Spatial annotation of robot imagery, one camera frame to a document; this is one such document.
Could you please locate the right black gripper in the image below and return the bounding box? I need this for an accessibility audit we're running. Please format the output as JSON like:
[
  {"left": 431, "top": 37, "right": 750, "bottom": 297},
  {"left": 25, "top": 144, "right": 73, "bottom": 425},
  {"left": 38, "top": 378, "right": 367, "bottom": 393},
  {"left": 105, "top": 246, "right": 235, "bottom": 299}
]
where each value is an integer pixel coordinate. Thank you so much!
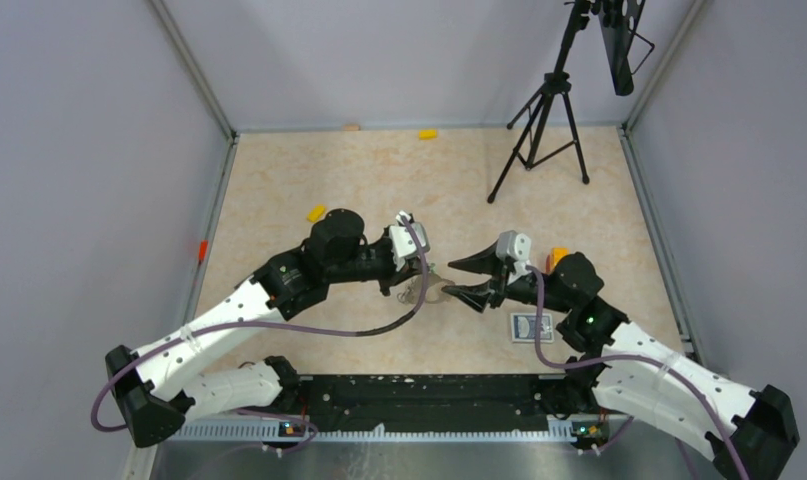
[{"left": 442, "top": 239, "right": 573, "bottom": 314}]

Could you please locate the metal key holder plate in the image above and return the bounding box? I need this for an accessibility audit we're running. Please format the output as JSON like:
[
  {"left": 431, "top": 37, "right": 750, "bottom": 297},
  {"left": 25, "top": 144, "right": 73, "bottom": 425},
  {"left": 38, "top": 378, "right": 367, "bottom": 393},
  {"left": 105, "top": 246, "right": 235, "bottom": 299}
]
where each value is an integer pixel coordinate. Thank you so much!
[{"left": 397, "top": 273, "right": 455, "bottom": 305}]

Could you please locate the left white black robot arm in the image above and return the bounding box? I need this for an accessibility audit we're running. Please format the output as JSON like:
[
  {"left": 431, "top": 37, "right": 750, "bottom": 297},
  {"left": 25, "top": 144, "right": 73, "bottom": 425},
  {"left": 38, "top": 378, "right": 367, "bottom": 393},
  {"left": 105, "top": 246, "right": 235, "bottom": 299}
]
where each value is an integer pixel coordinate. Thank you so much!
[{"left": 91, "top": 208, "right": 430, "bottom": 448}]

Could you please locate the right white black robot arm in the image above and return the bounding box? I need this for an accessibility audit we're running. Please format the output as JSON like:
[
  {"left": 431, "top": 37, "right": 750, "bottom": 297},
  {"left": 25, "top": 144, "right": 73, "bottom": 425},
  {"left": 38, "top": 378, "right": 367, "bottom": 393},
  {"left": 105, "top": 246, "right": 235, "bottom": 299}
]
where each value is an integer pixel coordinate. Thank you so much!
[{"left": 447, "top": 236, "right": 800, "bottom": 479}]

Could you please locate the orange object behind right arm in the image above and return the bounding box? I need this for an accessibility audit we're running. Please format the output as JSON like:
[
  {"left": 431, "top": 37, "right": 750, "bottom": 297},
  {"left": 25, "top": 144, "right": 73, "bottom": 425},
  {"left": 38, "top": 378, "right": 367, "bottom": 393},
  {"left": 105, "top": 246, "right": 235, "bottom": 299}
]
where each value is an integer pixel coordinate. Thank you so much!
[{"left": 546, "top": 247, "right": 570, "bottom": 272}]

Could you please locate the blue playing card deck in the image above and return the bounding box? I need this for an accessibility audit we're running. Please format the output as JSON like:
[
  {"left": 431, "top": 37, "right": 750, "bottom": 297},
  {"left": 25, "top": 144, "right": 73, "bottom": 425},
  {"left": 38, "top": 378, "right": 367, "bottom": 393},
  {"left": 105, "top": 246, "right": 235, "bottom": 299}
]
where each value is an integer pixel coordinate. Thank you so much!
[{"left": 509, "top": 313, "right": 554, "bottom": 343}]

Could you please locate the yellow block centre left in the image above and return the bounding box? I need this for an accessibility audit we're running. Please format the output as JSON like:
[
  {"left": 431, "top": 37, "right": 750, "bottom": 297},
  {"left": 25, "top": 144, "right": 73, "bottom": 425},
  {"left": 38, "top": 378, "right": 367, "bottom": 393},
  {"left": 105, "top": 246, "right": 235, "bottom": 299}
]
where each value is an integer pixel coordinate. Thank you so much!
[{"left": 306, "top": 204, "right": 327, "bottom": 223}]

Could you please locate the yellow block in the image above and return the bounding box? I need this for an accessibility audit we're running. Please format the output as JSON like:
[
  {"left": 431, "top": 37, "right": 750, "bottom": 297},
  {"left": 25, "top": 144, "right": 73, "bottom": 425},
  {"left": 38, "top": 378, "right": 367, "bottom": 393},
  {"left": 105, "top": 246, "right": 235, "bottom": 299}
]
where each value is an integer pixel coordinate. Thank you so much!
[
  {"left": 306, "top": 204, "right": 327, "bottom": 223},
  {"left": 418, "top": 129, "right": 438, "bottom": 140}
]

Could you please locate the yellow block at back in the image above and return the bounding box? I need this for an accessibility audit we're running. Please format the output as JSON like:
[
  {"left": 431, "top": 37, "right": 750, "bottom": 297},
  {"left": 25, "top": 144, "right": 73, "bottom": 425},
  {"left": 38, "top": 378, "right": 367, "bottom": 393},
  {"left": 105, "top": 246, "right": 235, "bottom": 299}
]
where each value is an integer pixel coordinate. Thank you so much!
[{"left": 418, "top": 129, "right": 438, "bottom": 140}]

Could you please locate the black tripod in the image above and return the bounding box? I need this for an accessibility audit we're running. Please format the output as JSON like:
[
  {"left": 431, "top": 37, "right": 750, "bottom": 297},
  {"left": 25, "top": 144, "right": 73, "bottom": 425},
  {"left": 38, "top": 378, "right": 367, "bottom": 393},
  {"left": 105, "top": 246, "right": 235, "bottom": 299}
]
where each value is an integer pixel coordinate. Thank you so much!
[{"left": 487, "top": 0, "right": 657, "bottom": 205}]

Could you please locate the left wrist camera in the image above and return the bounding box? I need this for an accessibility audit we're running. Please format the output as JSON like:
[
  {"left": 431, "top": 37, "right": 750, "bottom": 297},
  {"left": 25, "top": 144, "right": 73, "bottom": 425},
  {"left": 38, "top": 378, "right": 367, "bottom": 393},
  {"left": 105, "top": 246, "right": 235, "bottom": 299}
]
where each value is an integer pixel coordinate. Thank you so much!
[{"left": 388, "top": 211, "right": 431, "bottom": 271}]

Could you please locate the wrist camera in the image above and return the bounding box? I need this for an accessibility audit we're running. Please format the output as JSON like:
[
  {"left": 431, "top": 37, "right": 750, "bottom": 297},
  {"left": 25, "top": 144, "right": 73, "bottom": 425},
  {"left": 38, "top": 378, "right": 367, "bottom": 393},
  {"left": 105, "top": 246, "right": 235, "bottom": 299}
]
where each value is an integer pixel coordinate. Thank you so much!
[
  {"left": 495, "top": 230, "right": 532, "bottom": 283},
  {"left": 388, "top": 211, "right": 431, "bottom": 271}
]

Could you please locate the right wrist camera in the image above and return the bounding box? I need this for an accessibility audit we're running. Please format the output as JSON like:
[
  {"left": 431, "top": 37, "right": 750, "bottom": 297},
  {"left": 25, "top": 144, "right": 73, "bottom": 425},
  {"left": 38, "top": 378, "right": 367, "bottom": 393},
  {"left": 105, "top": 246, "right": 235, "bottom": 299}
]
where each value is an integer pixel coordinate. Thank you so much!
[{"left": 495, "top": 230, "right": 532, "bottom": 283}]

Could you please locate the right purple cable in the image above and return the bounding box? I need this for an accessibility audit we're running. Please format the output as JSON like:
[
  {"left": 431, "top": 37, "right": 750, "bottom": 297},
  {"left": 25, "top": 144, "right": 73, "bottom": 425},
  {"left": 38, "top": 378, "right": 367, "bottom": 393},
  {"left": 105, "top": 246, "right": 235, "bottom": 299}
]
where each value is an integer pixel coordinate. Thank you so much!
[{"left": 525, "top": 263, "right": 752, "bottom": 480}]

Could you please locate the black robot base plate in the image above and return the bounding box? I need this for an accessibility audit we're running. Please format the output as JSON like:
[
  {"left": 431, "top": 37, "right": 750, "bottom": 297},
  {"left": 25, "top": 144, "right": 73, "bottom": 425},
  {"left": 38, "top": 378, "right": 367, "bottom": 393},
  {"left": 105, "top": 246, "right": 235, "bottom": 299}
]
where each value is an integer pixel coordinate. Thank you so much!
[{"left": 237, "top": 354, "right": 633, "bottom": 435}]

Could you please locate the white slotted cable duct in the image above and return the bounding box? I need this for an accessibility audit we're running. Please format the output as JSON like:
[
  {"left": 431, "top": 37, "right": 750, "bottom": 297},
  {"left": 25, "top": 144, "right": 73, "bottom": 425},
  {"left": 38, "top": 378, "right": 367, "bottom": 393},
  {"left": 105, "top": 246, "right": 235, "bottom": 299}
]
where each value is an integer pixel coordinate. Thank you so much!
[{"left": 170, "top": 418, "right": 577, "bottom": 443}]

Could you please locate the orange red wall clip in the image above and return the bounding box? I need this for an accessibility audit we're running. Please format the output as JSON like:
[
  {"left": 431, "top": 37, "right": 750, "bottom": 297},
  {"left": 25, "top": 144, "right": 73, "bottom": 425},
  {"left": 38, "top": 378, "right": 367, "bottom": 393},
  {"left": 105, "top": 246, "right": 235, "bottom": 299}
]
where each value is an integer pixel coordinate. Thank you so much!
[{"left": 197, "top": 240, "right": 209, "bottom": 262}]

